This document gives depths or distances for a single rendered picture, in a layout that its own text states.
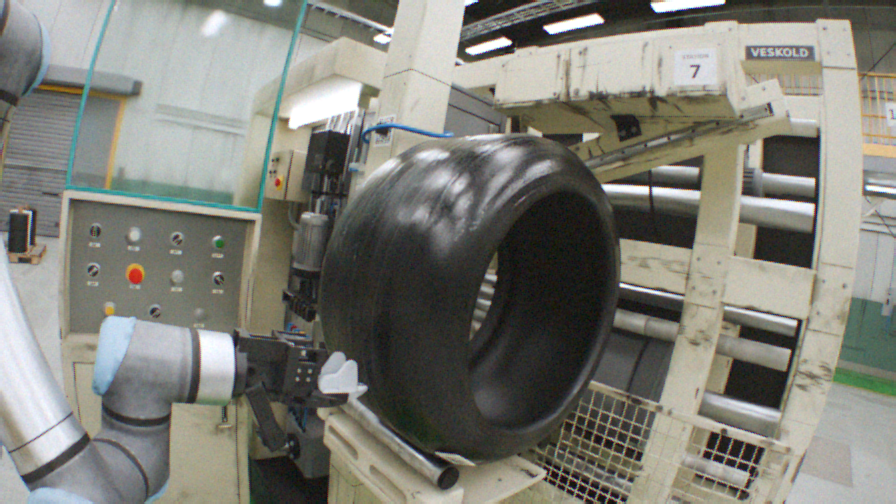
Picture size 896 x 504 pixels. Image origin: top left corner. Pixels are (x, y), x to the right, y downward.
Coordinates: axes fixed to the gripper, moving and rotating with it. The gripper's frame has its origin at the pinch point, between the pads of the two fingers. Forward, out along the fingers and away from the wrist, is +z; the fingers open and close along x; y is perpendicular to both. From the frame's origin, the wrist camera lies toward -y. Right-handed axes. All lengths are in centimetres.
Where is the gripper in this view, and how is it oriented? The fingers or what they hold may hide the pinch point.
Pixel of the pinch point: (358, 391)
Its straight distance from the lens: 64.2
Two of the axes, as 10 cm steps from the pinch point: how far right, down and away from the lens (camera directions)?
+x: -6.6, -1.5, 7.3
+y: 2.5, -9.7, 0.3
